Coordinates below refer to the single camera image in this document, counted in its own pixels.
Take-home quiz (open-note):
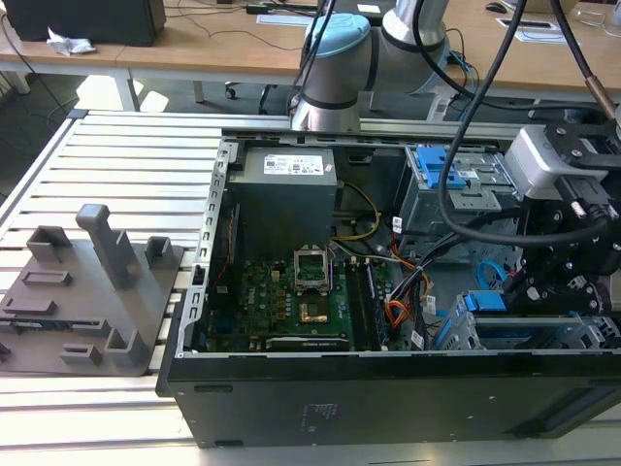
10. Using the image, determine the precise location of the hard disk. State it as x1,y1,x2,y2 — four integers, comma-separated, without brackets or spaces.
436,288,621,351

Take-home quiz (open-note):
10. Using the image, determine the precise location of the grey metal disk bay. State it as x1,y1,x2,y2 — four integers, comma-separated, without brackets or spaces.
439,289,621,351

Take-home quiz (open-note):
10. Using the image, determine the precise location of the black RAM slot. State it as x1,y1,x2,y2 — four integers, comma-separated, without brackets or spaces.
345,261,373,351
364,261,392,349

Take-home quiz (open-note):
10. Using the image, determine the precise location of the grey metal drive cage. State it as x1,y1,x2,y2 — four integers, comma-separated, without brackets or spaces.
395,145,525,240

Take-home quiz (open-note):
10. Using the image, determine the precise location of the blue plastic drive latch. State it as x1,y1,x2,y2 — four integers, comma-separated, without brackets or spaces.
415,147,467,189

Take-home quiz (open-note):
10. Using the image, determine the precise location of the metal socket cover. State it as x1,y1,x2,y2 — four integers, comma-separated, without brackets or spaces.
293,246,332,293

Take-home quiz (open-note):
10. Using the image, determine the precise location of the CPU socket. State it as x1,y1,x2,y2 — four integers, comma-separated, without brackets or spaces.
296,299,331,325

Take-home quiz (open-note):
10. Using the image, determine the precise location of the black open PC case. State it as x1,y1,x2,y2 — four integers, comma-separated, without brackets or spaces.
154,126,621,450

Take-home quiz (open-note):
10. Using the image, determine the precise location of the black graphics card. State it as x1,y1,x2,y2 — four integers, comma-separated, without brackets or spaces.
264,334,351,352

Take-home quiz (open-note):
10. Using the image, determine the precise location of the grey power supply unit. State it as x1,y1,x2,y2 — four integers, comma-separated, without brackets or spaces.
226,147,339,247

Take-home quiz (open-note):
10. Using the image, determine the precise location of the green motherboard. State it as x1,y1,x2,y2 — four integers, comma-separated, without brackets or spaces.
208,256,404,353

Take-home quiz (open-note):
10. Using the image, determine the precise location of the black chair base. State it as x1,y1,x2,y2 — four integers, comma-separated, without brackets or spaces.
223,81,281,116

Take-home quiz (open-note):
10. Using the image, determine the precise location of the black power strip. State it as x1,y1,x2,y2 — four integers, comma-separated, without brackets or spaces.
245,3,312,16

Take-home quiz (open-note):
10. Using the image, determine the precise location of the wooden desk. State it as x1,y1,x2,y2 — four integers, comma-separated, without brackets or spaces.
0,0,621,104

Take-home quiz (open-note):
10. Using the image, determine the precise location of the grey parts rack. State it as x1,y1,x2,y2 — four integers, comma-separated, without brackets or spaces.
0,203,187,378

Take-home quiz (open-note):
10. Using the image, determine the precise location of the black box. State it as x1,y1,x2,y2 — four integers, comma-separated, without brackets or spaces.
3,0,168,49

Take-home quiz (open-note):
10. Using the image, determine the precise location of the crumpled white paper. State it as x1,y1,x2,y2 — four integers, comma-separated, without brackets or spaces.
46,26,96,56

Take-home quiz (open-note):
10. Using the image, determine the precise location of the blue disk wire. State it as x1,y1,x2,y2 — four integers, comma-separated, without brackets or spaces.
476,259,516,294

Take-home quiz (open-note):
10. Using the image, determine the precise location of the silver camera box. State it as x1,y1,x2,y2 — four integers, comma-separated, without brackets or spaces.
504,123,610,201

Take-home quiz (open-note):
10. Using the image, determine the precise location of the black wire bundle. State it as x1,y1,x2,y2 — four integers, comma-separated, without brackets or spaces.
386,230,470,315

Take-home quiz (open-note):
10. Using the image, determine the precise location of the thick black cable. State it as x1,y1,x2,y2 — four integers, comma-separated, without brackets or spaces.
437,0,610,245

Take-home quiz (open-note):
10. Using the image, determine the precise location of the orange wire bundle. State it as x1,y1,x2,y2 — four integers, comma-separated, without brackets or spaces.
384,290,419,337

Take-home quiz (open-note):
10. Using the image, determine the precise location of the yellow wire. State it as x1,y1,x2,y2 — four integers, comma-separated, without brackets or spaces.
331,181,381,242

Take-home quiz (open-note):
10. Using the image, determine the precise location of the black cable with brown end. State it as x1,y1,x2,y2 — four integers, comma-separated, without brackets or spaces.
551,0,621,123

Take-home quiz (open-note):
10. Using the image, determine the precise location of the blue cable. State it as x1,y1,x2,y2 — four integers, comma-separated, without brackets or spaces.
445,48,482,123

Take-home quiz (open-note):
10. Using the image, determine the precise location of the white sheet with blue frame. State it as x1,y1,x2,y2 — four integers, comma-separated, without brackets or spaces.
509,27,582,48

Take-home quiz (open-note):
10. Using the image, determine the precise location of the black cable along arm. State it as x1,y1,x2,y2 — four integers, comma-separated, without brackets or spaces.
285,0,339,112

